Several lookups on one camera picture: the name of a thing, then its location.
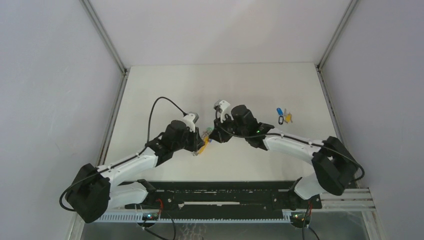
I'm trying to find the white cable duct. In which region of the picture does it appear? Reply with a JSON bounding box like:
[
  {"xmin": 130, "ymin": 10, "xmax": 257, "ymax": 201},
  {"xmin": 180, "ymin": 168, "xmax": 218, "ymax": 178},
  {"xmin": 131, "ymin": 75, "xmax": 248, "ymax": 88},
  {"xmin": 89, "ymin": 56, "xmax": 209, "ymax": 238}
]
[{"xmin": 94, "ymin": 209, "xmax": 293, "ymax": 223}]

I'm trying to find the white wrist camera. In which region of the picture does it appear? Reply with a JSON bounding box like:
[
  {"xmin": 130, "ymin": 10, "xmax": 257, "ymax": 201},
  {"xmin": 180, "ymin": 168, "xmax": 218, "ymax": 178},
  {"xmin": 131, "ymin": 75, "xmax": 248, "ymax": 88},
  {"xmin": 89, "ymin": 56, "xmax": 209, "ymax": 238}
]
[
  {"xmin": 181, "ymin": 112, "xmax": 199, "ymax": 133},
  {"xmin": 213, "ymin": 100, "xmax": 232, "ymax": 123}
]

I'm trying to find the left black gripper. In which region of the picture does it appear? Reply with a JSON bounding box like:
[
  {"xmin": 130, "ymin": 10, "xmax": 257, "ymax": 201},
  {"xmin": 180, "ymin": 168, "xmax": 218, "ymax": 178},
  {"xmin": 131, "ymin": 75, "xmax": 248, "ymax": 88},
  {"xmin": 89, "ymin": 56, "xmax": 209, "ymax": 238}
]
[{"xmin": 172, "ymin": 125, "xmax": 205, "ymax": 152}]

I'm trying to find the right camera cable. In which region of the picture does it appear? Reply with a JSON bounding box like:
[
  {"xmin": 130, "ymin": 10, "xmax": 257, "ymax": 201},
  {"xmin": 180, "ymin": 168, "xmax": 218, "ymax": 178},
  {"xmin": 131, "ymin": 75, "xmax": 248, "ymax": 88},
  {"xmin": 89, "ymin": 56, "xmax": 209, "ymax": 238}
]
[{"xmin": 215, "ymin": 110, "xmax": 366, "ymax": 183}]

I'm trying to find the blue key tag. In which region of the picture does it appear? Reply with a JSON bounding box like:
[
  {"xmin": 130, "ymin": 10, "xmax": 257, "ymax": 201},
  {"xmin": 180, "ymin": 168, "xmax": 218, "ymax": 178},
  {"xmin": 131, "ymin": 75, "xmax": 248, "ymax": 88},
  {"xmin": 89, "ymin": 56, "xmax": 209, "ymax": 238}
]
[{"xmin": 276, "ymin": 107, "xmax": 284, "ymax": 116}]

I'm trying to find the left camera cable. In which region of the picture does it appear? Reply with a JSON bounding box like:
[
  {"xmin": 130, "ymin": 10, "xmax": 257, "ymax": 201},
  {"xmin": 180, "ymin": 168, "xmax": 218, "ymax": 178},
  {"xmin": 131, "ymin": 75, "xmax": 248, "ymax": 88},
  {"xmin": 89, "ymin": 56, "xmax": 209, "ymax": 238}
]
[{"xmin": 58, "ymin": 96, "xmax": 190, "ymax": 213}]

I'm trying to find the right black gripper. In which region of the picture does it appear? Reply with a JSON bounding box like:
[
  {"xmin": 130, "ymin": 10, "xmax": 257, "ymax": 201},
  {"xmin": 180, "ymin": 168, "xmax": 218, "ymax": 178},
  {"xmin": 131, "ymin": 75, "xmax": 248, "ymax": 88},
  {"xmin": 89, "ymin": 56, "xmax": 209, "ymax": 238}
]
[{"xmin": 209, "ymin": 113, "xmax": 248, "ymax": 143}]

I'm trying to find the aluminium frame post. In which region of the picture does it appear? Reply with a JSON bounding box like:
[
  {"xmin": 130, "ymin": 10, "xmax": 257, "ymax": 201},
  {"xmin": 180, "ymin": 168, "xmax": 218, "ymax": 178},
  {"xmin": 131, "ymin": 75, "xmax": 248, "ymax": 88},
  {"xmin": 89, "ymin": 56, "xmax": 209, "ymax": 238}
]
[
  {"xmin": 315, "ymin": 0, "xmax": 387, "ymax": 240},
  {"xmin": 67, "ymin": 0, "xmax": 130, "ymax": 240}
]

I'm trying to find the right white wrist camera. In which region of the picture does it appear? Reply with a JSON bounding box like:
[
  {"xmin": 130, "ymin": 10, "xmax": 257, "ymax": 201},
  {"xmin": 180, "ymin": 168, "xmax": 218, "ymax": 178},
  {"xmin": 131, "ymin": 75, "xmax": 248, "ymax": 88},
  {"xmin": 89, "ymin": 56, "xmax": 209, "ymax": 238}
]
[{"xmin": 213, "ymin": 100, "xmax": 232, "ymax": 123}]

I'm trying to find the black key tag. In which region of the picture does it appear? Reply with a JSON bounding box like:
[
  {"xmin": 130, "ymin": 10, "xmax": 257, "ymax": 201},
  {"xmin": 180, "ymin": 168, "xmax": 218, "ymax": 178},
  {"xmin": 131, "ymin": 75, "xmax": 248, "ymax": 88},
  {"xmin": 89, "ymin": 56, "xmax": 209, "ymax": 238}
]
[{"xmin": 278, "ymin": 115, "xmax": 285, "ymax": 125}]

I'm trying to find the yellow key tag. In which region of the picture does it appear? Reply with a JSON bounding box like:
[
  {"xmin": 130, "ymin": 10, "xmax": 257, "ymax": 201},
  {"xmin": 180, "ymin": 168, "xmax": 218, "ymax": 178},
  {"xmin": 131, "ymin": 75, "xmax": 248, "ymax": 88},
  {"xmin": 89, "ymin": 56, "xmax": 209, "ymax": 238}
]
[{"xmin": 284, "ymin": 112, "xmax": 293, "ymax": 124}]

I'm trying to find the camera cable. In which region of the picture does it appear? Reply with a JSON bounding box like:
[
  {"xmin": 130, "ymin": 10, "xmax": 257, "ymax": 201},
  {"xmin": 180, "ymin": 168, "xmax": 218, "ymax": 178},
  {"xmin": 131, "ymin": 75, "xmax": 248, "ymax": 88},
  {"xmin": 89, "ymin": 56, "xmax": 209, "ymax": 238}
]
[
  {"xmin": 58, "ymin": 96, "xmax": 190, "ymax": 213},
  {"xmin": 215, "ymin": 110, "xmax": 366, "ymax": 183}
]

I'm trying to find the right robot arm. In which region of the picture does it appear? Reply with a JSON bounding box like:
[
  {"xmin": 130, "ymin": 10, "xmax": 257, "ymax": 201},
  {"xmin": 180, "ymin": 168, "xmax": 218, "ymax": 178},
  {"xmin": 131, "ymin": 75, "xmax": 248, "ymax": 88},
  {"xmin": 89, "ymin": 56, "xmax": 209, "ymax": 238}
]
[{"xmin": 209, "ymin": 100, "xmax": 365, "ymax": 208}]

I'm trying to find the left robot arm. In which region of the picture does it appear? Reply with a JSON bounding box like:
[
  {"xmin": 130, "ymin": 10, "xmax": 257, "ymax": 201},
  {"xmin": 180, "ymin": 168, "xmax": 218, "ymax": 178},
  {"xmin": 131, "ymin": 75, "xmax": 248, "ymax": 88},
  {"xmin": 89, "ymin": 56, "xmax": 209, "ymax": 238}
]
[{"xmin": 61, "ymin": 120, "xmax": 205, "ymax": 224}]

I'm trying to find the right aluminium frame post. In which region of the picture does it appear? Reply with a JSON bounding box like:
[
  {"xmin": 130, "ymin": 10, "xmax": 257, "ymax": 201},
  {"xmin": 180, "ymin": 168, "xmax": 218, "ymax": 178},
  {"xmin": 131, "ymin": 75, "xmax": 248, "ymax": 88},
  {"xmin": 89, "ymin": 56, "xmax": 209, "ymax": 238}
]
[{"xmin": 315, "ymin": 0, "xmax": 387, "ymax": 240}]

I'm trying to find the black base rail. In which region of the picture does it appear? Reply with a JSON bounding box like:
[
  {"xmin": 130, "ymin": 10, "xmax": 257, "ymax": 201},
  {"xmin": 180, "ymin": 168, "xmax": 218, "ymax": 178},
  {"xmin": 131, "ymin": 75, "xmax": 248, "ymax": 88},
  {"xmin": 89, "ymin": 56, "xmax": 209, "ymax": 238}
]
[{"xmin": 141, "ymin": 180, "xmax": 323, "ymax": 215}]

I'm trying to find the metal keyring with small rings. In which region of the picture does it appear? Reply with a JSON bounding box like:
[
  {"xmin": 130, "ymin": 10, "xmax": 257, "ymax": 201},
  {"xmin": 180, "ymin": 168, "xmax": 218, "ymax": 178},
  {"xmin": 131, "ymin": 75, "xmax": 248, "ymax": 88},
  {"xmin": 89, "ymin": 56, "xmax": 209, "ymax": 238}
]
[{"xmin": 192, "ymin": 127, "xmax": 214, "ymax": 156}]

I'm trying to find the left aluminium frame post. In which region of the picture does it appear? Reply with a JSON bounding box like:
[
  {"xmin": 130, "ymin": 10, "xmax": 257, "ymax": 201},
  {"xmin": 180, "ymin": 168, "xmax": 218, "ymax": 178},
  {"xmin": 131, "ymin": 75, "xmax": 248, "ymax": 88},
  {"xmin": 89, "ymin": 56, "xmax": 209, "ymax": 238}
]
[{"xmin": 67, "ymin": 0, "xmax": 130, "ymax": 240}]

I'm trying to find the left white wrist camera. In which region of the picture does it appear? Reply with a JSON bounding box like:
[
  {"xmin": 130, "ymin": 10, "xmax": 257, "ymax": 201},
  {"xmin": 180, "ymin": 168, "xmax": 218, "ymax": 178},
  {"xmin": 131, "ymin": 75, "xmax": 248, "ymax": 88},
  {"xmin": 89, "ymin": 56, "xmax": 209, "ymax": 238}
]
[{"xmin": 181, "ymin": 112, "xmax": 199, "ymax": 133}]

